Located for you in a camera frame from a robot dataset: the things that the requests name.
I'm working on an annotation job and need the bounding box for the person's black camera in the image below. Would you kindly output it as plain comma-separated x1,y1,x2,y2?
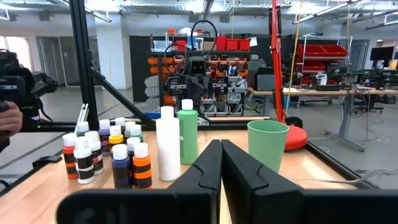
0,49,58,131

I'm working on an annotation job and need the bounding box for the black monitor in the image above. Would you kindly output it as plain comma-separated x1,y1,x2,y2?
369,45,395,62

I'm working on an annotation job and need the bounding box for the red desk lamp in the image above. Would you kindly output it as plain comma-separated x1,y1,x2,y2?
269,0,309,152

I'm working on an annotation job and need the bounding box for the green plastic cup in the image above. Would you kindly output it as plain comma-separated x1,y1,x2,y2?
247,119,290,174

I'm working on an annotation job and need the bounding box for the person's hand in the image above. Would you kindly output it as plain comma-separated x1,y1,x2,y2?
0,101,24,138

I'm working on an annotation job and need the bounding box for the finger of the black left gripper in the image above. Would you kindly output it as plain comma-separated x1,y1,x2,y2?
185,77,196,105
195,77,206,105

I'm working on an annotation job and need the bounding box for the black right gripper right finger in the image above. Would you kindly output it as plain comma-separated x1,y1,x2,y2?
221,139,305,224

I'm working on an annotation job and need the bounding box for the orange paint bottle black label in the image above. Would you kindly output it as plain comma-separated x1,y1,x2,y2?
132,142,153,190
62,133,78,180

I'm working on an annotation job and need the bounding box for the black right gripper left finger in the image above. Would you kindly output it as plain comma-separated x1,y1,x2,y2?
167,139,223,224

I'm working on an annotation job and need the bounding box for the red bin shelving cart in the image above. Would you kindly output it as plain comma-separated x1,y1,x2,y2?
295,34,354,86

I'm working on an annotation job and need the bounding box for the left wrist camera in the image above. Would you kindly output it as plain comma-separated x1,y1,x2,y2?
190,57,208,77

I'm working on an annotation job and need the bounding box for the green paint bottle black label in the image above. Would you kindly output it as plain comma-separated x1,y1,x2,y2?
129,124,144,144

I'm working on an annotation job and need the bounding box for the orange black parts rack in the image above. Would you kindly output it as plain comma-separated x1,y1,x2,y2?
146,51,251,118

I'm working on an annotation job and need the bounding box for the silver metal bracket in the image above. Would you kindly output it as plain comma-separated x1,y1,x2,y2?
73,103,90,133

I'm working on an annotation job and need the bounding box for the grey paint bottle white cap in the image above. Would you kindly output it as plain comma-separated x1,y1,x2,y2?
124,121,136,139

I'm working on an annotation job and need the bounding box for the dark green paint bottle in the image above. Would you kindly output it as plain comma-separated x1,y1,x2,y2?
76,121,90,138

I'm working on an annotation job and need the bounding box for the tall green squeeze bottle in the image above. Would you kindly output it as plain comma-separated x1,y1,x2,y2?
177,98,199,166

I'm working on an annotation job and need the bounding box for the white cable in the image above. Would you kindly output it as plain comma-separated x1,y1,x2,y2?
323,167,398,184

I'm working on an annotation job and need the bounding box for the purple paint bottle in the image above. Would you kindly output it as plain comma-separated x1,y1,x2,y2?
98,119,112,157

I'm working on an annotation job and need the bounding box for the wooden workbench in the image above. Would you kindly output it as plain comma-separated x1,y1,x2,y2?
247,86,398,153

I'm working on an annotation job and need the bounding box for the white paint bottle black label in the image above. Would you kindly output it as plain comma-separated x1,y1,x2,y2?
73,136,96,185
84,130,105,176

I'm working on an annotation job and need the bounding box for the black aluminium table frame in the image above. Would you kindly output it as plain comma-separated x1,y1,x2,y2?
0,0,380,197

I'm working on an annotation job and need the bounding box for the yellow hanging cable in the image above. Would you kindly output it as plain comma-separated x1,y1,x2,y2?
284,0,304,114

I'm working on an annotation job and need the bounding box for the dark paint bottle white cap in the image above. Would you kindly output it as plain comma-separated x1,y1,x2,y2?
114,116,126,134

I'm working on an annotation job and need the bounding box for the tall white squeeze bottle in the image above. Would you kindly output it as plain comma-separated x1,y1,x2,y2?
155,105,182,182

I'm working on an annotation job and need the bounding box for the yellow paint bottle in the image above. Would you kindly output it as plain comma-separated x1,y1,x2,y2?
108,124,124,150

